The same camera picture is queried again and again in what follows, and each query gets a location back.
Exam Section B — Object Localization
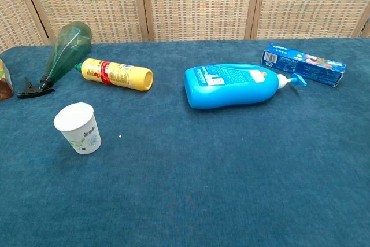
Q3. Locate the white paper cup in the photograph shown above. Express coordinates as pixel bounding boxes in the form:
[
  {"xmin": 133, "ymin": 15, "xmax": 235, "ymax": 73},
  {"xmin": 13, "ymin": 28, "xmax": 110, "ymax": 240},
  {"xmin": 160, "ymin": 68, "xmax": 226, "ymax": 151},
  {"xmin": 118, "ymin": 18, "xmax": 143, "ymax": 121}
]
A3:
[{"xmin": 53, "ymin": 102, "xmax": 102, "ymax": 156}]

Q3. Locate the blue pump detergent bottle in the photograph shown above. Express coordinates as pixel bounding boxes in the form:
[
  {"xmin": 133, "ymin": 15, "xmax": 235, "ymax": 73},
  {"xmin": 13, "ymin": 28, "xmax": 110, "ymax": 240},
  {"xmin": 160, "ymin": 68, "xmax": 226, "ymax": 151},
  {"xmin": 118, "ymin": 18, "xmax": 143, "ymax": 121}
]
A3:
[{"xmin": 184, "ymin": 62, "xmax": 308, "ymax": 110}]

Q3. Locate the blue table cloth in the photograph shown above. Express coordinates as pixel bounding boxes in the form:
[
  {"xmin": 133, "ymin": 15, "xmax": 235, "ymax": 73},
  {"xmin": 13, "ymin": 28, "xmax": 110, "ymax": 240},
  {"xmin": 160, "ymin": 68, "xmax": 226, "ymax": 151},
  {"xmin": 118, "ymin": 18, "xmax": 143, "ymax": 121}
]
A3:
[{"xmin": 0, "ymin": 38, "xmax": 370, "ymax": 247}]

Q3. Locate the yellow bottle with red label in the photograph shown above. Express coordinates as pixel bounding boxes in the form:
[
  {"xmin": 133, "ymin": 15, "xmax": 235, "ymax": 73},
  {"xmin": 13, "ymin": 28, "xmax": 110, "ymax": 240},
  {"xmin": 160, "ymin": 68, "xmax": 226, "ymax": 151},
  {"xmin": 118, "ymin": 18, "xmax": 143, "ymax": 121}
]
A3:
[{"xmin": 75, "ymin": 58, "xmax": 154, "ymax": 92}]

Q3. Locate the woven folding screen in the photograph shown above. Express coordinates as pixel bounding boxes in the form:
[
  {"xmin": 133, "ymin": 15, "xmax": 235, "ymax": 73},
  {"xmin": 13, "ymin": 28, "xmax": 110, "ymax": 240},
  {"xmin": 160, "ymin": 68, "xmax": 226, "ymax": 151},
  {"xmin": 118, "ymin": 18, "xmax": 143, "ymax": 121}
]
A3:
[{"xmin": 0, "ymin": 0, "xmax": 370, "ymax": 54}]

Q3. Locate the blue toothpaste box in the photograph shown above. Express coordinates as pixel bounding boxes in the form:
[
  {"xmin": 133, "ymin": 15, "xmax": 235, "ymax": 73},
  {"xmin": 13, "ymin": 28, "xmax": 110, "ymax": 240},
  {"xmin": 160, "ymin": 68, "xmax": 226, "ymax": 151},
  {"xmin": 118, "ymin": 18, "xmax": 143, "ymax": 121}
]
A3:
[{"xmin": 261, "ymin": 42, "xmax": 347, "ymax": 88}]

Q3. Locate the green plastic spray bottle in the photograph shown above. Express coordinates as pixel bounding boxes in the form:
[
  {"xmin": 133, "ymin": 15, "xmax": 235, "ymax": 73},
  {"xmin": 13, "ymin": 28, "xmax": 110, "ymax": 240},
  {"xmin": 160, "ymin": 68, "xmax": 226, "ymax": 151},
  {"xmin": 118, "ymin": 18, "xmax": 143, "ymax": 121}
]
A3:
[{"xmin": 16, "ymin": 21, "xmax": 93, "ymax": 99}]

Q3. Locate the brown tea bottle, yellow label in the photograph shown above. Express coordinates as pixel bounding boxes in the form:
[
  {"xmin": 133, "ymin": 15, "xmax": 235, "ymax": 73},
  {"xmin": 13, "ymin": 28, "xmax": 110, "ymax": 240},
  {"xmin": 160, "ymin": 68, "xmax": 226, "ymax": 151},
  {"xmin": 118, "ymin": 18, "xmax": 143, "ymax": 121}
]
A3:
[{"xmin": 0, "ymin": 58, "xmax": 14, "ymax": 102}]

